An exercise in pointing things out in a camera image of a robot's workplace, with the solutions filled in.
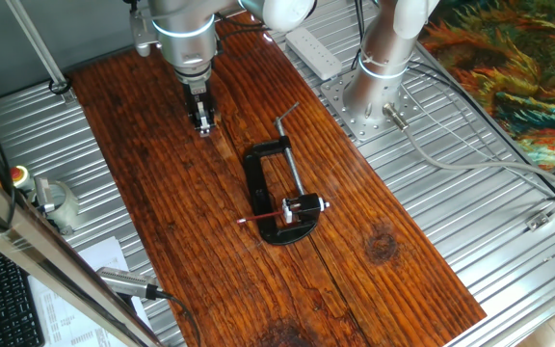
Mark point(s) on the black keyboard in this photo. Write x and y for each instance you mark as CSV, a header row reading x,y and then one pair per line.
x,y
3,308

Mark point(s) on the white power strip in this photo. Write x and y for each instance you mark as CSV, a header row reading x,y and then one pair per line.
x,y
313,53

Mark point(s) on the aluminium frame post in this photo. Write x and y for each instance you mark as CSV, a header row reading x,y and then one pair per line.
x,y
36,43

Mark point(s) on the red emergency stop button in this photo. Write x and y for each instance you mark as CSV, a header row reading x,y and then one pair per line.
x,y
18,174

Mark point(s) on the black pencil sharpener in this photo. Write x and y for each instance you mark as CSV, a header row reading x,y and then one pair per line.
x,y
306,205

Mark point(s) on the wrist camera on silver bracket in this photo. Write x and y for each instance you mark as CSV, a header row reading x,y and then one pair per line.
x,y
140,38

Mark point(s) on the brown wooden board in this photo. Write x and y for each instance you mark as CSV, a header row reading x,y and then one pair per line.
x,y
210,241

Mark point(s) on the black C-clamp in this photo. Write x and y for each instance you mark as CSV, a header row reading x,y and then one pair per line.
x,y
253,178

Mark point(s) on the printed paper sheets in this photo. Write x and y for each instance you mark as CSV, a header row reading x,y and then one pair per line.
x,y
65,318

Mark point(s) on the red pencil with eraser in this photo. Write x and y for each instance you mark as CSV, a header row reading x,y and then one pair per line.
x,y
272,214

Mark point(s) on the colourful painted cloth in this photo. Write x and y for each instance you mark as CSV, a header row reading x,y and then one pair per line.
x,y
523,72

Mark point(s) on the silver metal bracket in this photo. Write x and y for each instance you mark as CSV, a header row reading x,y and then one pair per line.
x,y
44,193

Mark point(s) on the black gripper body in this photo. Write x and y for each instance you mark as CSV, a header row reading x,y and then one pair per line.
x,y
200,96

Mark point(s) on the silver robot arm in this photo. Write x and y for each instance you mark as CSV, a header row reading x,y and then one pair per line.
x,y
378,58

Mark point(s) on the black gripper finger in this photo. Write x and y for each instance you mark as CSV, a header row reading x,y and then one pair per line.
x,y
195,118
205,120

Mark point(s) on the steel frame bar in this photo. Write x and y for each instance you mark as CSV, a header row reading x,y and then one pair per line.
x,y
41,255

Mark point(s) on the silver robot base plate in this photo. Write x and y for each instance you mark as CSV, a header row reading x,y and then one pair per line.
x,y
362,127

